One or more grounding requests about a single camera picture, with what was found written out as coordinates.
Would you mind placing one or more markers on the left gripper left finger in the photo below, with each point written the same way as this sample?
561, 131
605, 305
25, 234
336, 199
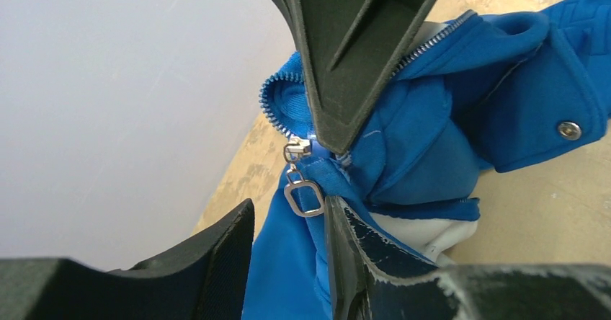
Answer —
203, 277

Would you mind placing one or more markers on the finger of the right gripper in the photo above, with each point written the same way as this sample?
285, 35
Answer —
349, 49

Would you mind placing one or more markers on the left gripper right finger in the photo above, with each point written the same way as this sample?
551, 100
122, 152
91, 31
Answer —
371, 277

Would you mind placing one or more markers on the blue zip jacket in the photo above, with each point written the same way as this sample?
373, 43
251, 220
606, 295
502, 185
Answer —
493, 91

